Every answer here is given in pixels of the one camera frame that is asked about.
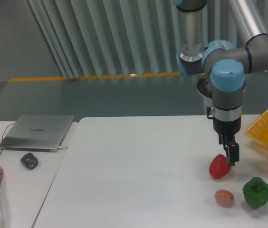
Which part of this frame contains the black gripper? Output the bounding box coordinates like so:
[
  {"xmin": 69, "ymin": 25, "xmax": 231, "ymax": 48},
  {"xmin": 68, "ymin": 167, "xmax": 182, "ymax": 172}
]
[{"xmin": 206, "ymin": 106, "xmax": 242, "ymax": 166}]

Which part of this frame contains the brown egg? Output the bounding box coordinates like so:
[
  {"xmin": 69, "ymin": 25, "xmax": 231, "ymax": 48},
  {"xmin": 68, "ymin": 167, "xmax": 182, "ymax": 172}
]
[{"xmin": 214, "ymin": 190, "xmax": 234, "ymax": 207}]

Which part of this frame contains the green bell pepper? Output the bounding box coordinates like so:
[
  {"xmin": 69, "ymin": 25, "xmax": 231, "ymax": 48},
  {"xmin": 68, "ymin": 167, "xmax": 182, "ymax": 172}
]
[{"xmin": 242, "ymin": 177, "xmax": 268, "ymax": 209}]

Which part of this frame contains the silver laptop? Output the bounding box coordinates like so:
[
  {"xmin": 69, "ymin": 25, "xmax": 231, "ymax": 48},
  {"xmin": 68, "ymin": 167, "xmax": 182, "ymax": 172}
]
[{"xmin": 0, "ymin": 115, "xmax": 74, "ymax": 152}]

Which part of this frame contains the red bell pepper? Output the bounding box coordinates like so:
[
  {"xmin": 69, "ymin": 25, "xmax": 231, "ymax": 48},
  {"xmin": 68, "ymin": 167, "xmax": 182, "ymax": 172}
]
[{"xmin": 209, "ymin": 154, "xmax": 231, "ymax": 180}]

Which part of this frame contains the small black case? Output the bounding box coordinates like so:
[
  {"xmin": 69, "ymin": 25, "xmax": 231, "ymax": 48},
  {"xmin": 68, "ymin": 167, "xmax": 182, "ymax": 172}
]
[{"xmin": 20, "ymin": 152, "xmax": 38, "ymax": 170}]

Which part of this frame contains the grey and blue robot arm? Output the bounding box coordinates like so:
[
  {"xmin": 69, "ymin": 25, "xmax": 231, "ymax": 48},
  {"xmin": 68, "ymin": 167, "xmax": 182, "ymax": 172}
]
[{"xmin": 173, "ymin": 0, "xmax": 268, "ymax": 166}]

